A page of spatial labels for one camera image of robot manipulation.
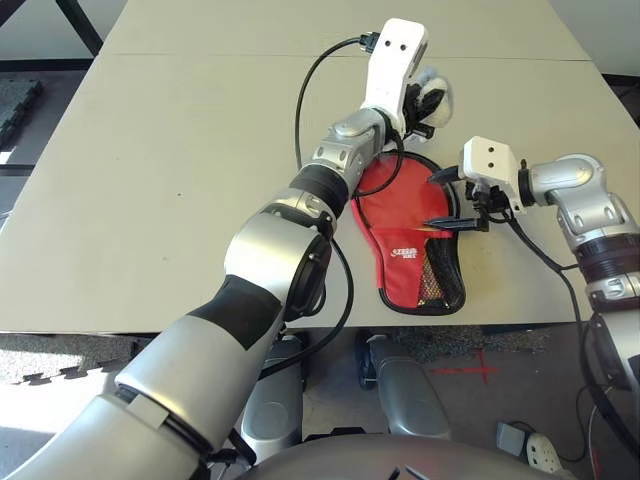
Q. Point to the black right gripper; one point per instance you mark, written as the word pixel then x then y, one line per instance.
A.
pixel 487 210

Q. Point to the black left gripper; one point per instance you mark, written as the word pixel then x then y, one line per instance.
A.
pixel 415 120

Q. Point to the red black paddle case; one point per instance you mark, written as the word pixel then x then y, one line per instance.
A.
pixel 400 280

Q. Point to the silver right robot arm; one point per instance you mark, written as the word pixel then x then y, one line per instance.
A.
pixel 575 175

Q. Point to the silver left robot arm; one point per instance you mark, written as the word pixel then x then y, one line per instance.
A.
pixel 280 240

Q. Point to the dark speckled floor mat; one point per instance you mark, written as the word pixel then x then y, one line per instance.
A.
pixel 475 342

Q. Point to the grey right robot leg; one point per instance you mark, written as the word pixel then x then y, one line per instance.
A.
pixel 405 395

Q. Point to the grey robot leg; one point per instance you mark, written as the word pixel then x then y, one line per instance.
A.
pixel 277 400
pixel 405 395

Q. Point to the grey foot pedal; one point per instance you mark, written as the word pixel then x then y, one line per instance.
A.
pixel 510 437

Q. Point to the grey left robot leg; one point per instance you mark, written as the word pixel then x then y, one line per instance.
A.
pixel 277 400

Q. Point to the grey robot torso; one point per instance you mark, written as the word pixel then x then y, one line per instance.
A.
pixel 380 460

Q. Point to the black foam floor mat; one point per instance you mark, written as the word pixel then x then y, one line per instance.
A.
pixel 20 110

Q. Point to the grey speckled puzzle mat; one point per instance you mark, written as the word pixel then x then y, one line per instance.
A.
pixel 50 355

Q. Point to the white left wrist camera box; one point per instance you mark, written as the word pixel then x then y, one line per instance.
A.
pixel 395 65

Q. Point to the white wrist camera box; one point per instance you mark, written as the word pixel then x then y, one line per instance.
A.
pixel 487 157
pixel 395 65

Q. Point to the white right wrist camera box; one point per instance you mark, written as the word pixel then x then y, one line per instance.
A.
pixel 487 157

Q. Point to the black metal table frame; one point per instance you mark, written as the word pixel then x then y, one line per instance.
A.
pixel 85 30

